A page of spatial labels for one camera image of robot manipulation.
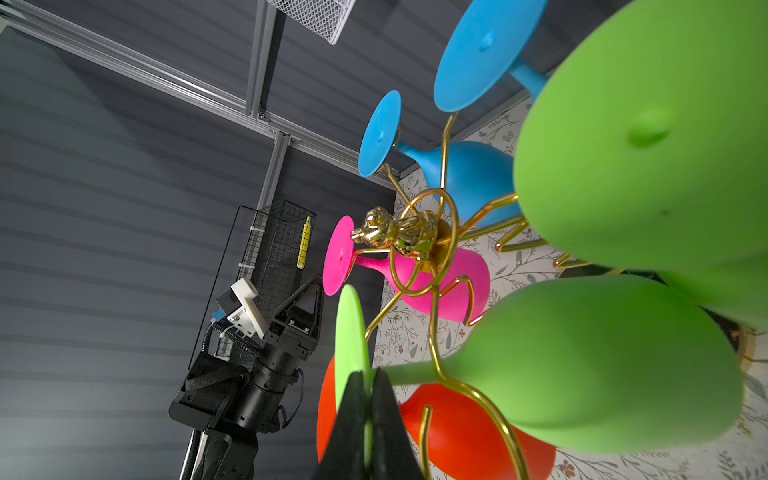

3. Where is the white mesh wall basket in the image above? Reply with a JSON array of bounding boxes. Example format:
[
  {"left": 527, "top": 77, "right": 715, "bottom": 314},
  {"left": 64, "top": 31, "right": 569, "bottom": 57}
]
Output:
[{"left": 268, "top": 0, "right": 356, "bottom": 45}]

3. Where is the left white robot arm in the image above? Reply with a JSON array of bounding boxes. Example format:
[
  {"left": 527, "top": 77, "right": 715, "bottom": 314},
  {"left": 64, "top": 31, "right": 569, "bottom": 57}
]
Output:
[{"left": 168, "top": 276, "right": 324, "bottom": 479}]

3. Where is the black wire wall basket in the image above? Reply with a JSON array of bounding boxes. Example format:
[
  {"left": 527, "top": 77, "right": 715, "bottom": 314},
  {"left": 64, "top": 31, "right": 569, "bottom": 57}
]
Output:
[{"left": 195, "top": 200, "right": 316, "bottom": 378}]

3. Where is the gold wire glass rack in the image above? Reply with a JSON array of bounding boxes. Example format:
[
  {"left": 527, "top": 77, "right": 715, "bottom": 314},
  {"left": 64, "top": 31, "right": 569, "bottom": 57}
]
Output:
[{"left": 342, "top": 114, "right": 547, "bottom": 479}]

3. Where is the floral table mat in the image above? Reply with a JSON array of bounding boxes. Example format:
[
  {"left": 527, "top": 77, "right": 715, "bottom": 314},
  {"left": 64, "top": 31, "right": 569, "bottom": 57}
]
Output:
[{"left": 388, "top": 94, "right": 767, "bottom": 454}]

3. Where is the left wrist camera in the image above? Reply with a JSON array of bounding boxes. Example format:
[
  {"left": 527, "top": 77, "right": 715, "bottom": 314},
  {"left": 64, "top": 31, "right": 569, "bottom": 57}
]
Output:
[{"left": 214, "top": 277, "right": 269, "bottom": 339}]

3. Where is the pink wine glass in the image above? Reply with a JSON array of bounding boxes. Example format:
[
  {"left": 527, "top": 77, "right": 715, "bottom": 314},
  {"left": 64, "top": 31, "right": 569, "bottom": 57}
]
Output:
[{"left": 322, "top": 214, "right": 492, "bottom": 325}]

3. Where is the right blue wine glass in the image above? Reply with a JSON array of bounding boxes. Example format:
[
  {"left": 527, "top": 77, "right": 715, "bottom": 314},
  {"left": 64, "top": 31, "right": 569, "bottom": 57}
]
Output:
[{"left": 434, "top": 0, "right": 548, "bottom": 113}]

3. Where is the red wine glass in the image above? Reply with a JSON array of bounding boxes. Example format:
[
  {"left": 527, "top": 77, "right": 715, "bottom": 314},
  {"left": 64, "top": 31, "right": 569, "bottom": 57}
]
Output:
[{"left": 316, "top": 357, "right": 556, "bottom": 480}]

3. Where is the green wine glass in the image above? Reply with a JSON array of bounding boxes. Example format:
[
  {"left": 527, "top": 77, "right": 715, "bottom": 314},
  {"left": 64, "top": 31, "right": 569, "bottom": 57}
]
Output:
[
  {"left": 514, "top": 1, "right": 767, "bottom": 330},
  {"left": 333, "top": 274, "right": 745, "bottom": 469}
]

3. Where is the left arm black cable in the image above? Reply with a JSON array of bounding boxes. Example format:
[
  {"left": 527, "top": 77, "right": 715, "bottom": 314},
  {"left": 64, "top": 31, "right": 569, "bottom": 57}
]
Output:
[{"left": 200, "top": 320, "right": 259, "bottom": 361}]

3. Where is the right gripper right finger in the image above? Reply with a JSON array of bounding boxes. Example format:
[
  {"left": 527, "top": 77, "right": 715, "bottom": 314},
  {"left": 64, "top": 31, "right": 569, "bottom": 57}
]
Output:
[{"left": 370, "top": 369, "right": 424, "bottom": 480}]

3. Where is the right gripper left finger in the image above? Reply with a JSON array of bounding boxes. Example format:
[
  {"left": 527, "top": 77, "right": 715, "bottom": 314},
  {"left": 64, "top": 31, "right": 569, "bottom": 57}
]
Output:
[{"left": 312, "top": 371, "right": 373, "bottom": 480}]

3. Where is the left blue wine glass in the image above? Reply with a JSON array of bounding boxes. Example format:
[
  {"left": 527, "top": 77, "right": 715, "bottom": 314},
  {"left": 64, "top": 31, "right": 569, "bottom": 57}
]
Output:
[{"left": 358, "top": 90, "right": 515, "bottom": 222}]

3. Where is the blue wine glass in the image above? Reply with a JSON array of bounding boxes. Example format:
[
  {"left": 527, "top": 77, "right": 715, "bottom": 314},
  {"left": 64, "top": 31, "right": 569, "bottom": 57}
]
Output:
[
  {"left": 358, "top": 90, "right": 515, "bottom": 222},
  {"left": 434, "top": 0, "right": 548, "bottom": 113}
]

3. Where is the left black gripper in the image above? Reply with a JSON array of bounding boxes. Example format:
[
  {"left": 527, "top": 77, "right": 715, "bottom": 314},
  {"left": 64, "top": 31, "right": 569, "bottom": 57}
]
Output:
[{"left": 264, "top": 274, "right": 324, "bottom": 360}]

